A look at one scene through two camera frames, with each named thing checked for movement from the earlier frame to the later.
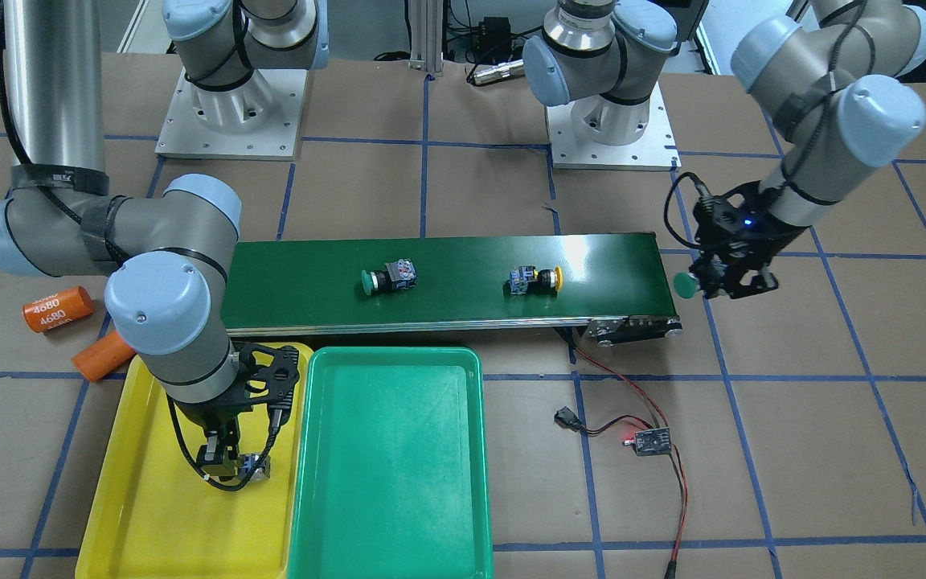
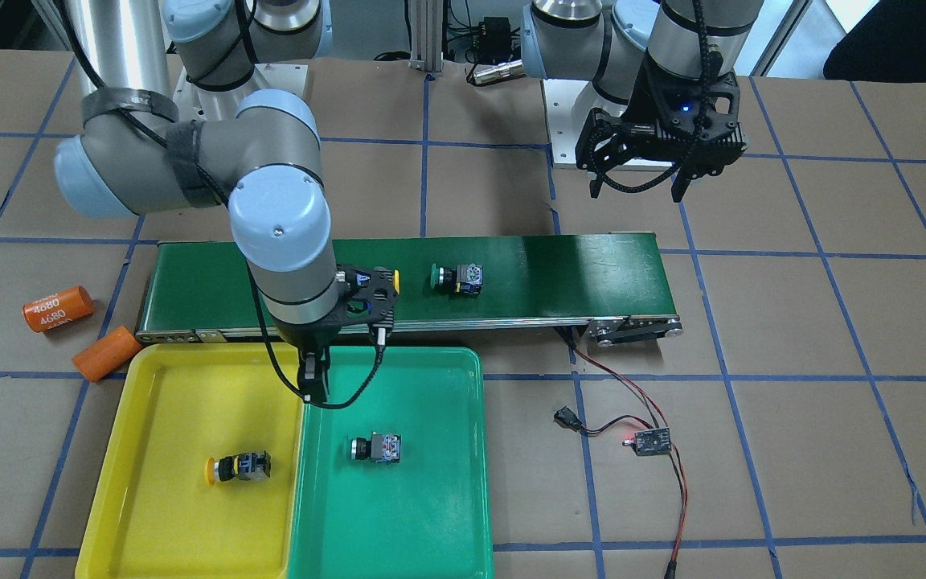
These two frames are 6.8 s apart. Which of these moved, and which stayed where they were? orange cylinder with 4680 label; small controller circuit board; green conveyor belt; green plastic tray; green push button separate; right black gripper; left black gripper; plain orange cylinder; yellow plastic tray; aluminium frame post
Moved: left black gripper; right black gripper; green push button separate
Stayed: small controller circuit board; green plastic tray; plain orange cylinder; orange cylinder with 4680 label; yellow plastic tray; green conveyor belt; aluminium frame post
